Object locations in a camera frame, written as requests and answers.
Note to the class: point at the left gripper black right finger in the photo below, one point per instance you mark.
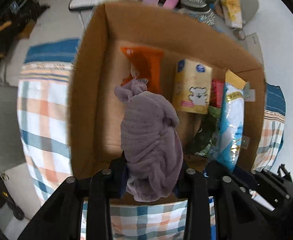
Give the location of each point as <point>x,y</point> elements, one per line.
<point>200,215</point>

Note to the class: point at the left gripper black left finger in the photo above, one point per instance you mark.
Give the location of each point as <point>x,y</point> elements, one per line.
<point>80,206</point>

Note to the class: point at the blue white long packet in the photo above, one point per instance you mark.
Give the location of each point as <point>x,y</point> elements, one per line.
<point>227,137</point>

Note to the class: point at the green snack bag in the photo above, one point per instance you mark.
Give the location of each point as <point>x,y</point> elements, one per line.
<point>205,136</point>

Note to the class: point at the purple towel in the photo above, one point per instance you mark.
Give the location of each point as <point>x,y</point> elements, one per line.
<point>150,143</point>

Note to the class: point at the orange snack bag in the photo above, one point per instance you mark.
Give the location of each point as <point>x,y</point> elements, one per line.
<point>145,66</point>

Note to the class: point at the red snack bag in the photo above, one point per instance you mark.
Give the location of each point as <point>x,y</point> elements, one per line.
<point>216,95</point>

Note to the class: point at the yellow tissue pack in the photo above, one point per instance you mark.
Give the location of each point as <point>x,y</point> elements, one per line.
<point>192,87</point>

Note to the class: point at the plaid checkered tablecloth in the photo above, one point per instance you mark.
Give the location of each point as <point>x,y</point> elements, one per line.
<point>41,111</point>

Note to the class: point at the blue printed cardboard box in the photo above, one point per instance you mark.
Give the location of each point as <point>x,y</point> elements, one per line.
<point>95,113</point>

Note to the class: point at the yellow packet on chair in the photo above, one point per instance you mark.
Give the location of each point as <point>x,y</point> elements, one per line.
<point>232,13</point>

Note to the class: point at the patterned sneakers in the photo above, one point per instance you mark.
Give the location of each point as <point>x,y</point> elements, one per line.
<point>198,9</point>

